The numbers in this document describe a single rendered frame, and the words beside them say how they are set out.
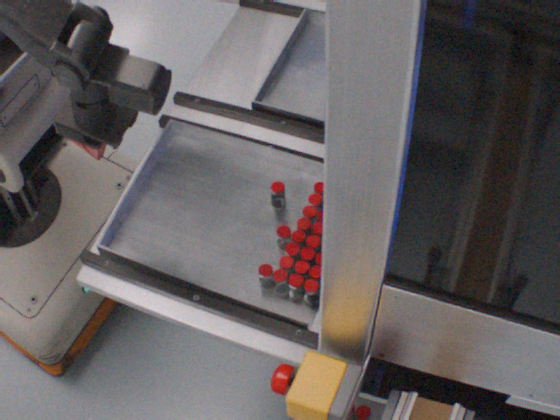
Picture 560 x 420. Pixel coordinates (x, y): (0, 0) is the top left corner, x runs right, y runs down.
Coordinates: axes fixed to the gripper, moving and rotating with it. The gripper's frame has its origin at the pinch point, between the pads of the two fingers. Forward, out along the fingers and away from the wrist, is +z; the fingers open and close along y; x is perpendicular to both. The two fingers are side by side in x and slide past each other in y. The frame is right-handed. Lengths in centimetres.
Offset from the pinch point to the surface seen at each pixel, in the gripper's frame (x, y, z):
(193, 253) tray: 0.1, 14.7, 17.8
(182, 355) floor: 13, 7, 108
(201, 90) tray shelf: 30.6, 2.3, 20.1
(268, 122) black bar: 25.9, 16.4, 16.0
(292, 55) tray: 43.7, 14.3, 18.0
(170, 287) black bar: -7.2, 14.2, 16.1
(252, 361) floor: 18, 25, 106
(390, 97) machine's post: -13, 34, -45
